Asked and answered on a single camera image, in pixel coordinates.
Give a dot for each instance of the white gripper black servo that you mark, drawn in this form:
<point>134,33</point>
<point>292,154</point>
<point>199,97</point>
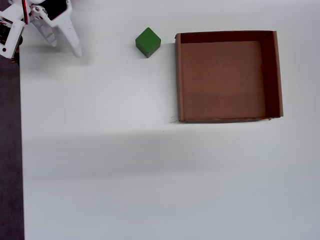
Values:
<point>65,28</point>

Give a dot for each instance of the green cube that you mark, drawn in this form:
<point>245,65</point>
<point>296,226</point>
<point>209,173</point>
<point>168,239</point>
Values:
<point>148,40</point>

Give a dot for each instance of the brown cardboard box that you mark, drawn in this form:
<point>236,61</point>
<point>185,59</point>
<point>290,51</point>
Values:
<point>222,82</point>

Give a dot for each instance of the brown table clamp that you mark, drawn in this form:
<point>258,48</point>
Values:
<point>15,58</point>

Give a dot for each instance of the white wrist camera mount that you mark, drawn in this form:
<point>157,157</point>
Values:
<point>11,37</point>

